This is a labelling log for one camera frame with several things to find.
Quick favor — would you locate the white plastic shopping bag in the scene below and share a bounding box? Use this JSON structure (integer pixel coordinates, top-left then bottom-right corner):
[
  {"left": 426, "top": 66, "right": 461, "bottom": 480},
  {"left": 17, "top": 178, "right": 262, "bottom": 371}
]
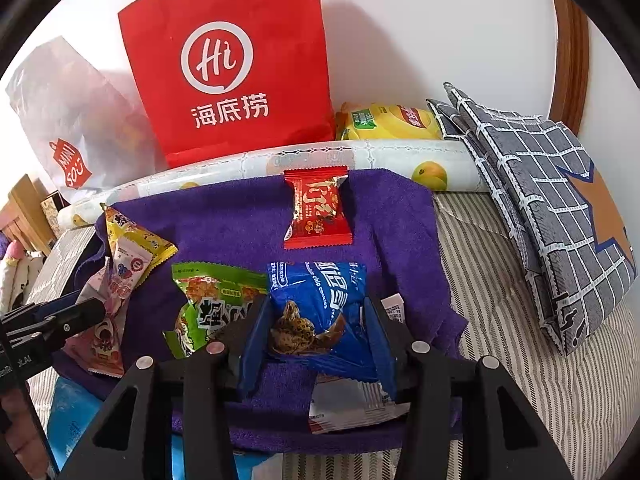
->
[{"left": 5, "top": 35, "right": 168, "bottom": 203}]

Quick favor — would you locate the yellow chip bag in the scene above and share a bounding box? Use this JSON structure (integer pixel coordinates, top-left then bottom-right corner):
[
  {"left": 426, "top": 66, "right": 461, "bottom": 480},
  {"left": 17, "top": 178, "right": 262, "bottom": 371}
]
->
[{"left": 335, "top": 101, "right": 445, "bottom": 142}]

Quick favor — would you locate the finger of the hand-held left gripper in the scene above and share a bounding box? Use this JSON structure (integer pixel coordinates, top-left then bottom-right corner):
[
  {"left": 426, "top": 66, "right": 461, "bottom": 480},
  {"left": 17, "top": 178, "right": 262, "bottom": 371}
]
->
[
  {"left": 30, "top": 299, "right": 108, "bottom": 356},
  {"left": 0, "top": 294, "right": 83, "bottom": 331}
]

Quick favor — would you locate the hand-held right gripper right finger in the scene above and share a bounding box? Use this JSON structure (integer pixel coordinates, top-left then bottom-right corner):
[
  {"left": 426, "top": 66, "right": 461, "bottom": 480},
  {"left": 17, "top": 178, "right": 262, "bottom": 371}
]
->
[{"left": 364, "top": 296, "right": 573, "bottom": 480}]

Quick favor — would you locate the wooden bed frame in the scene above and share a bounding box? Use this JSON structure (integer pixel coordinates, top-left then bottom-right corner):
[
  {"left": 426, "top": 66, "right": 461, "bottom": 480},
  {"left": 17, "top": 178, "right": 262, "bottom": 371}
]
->
[{"left": 550, "top": 0, "right": 591, "bottom": 136}]

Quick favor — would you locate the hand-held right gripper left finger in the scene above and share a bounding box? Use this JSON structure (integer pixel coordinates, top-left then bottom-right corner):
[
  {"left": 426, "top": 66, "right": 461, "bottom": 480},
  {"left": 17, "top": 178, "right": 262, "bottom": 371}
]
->
[{"left": 57, "top": 294, "right": 273, "bottom": 480}]

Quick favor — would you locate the rolled fruit-print mat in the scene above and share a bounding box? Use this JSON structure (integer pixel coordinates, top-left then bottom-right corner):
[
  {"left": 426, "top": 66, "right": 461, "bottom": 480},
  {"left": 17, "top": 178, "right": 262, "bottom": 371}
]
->
[{"left": 56, "top": 139, "right": 493, "bottom": 231}]

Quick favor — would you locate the white snack packet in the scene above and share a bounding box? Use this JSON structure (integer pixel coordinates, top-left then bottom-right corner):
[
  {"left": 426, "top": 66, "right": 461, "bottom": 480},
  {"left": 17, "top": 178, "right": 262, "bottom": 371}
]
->
[{"left": 307, "top": 294, "right": 411, "bottom": 435}]

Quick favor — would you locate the pink white cloth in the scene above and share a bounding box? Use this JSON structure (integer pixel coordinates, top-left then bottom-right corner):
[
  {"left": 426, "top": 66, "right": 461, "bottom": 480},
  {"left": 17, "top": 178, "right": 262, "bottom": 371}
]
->
[{"left": 0, "top": 239, "right": 45, "bottom": 313}]

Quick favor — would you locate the yellow triangular snack packet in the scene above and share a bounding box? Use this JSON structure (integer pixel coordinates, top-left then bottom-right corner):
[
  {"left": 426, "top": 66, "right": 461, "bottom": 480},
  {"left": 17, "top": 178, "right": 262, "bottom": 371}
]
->
[{"left": 100, "top": 203, "right": 179, "bottom": 281}]

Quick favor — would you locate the green snack packet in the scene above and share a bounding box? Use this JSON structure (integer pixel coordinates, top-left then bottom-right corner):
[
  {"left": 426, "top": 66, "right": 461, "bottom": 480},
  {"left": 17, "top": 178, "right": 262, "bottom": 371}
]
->
[{"left": 162, "top": 261, "right": 271, "bottom": 359}]

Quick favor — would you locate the grey checked cloth cushion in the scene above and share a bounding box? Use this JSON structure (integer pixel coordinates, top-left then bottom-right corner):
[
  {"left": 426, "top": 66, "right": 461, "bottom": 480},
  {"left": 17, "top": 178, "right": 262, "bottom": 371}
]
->
[{"left": 426, "top": 82, "right": 639, "bottom": 357}]

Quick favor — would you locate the blue cookie packet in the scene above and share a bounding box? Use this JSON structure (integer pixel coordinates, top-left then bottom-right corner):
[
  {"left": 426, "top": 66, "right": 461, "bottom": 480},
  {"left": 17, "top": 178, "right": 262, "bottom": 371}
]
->
[{"left": 266, "top": 260, "right": 383, "bottom": 381}]

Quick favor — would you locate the small brown box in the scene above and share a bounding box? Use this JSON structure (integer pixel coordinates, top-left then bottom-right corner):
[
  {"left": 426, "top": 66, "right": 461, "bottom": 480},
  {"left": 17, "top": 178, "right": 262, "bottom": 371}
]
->
[{"left": 40, "top": 194, "right": 68, "bottom": 241}]

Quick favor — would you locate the red paper bag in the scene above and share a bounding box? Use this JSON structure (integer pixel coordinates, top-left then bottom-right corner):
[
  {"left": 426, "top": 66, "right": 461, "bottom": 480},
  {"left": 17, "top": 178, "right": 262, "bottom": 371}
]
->
[{"left": 117, "top": 0, "right": 337, "bottom": 168}]

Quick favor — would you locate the red candy packet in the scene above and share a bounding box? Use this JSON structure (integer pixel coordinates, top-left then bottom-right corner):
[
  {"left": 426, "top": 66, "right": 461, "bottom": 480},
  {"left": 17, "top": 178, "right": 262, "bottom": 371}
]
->
[{"left": 282, "top": 167, "right": 353, "bottom": 251}]

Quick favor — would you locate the blue tissue pack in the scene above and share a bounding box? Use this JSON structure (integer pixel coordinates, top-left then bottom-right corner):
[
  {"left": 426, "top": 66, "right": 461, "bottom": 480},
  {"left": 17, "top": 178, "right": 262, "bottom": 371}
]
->
[{"left": 45, "top": 375, "right": 321, "bottom": 480}]

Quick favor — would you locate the pink snack packet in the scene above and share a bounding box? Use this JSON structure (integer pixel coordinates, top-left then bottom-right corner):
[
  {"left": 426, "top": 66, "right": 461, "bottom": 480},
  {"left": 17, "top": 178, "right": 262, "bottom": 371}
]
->
[{"left": 64, "top": 240, "right": 156, "bottom": 378}]

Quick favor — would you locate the purple towel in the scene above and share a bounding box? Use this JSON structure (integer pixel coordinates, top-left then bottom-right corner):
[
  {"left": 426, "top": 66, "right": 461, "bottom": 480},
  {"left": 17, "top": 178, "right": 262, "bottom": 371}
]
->
[{"left": 52, "top": 169, "right": 468, "bottom": 456}]

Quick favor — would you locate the wooden furniture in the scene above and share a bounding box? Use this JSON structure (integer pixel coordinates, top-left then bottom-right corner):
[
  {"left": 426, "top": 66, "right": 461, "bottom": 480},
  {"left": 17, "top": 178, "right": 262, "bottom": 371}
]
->
[{"left": 0, "top": 174, "right": 56, "bottom": 256}]

